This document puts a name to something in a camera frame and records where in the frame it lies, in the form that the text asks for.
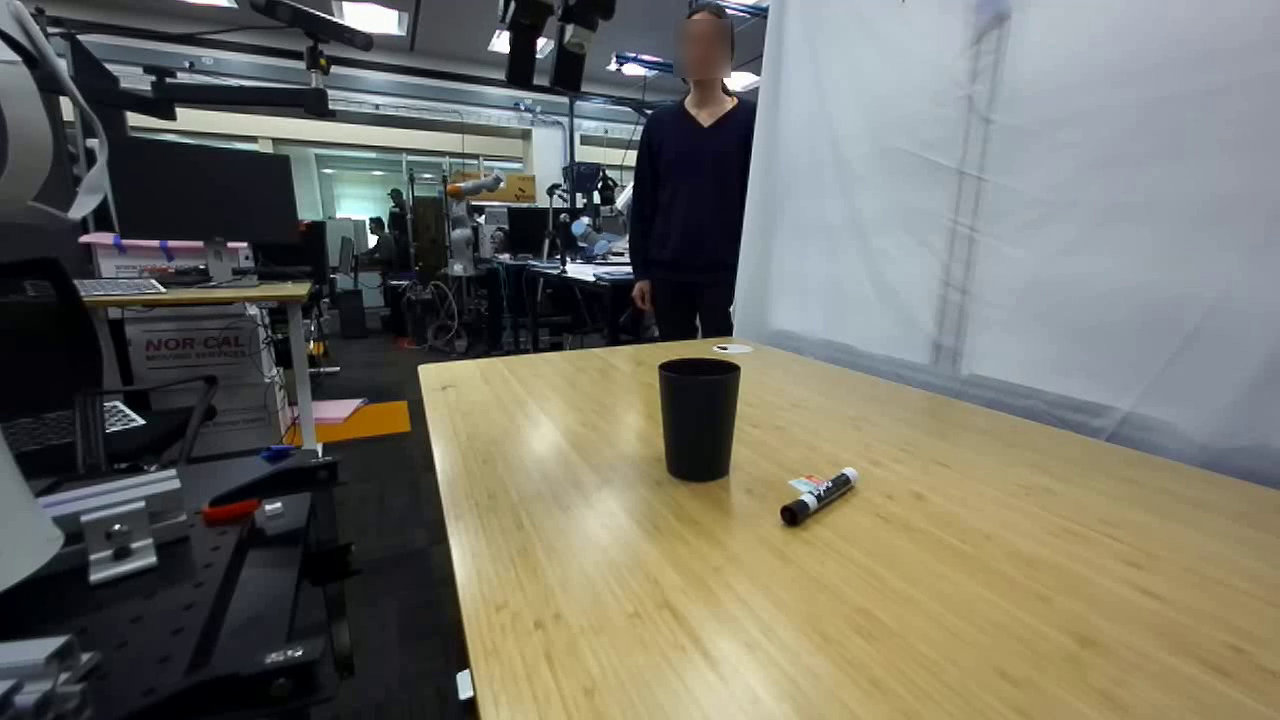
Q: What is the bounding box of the black Expo marker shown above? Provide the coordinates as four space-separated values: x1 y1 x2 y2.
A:
781 470 859 530

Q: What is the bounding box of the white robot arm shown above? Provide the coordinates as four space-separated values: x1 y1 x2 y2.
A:
0 0 109 592

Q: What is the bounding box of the dark blue cup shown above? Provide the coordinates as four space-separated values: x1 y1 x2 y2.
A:
659 355 740 482

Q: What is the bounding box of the person in dark sweater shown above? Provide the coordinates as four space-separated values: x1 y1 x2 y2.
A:
629 13 755 340

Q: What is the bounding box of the white curtain backdrop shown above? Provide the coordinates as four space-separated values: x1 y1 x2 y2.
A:
735 0 1280 484

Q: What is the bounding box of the black perforated robot cart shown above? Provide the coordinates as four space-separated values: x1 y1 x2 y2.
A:
0 457 354 720

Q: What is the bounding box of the black monitor screen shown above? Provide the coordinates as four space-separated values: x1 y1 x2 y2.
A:
121 139 296 246

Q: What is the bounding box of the white-legged wooden side table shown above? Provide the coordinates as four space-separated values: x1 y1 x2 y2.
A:
80 281 320 457

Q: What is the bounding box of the silver aluminium bracket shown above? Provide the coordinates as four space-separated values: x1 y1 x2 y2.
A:
39 470 186 584

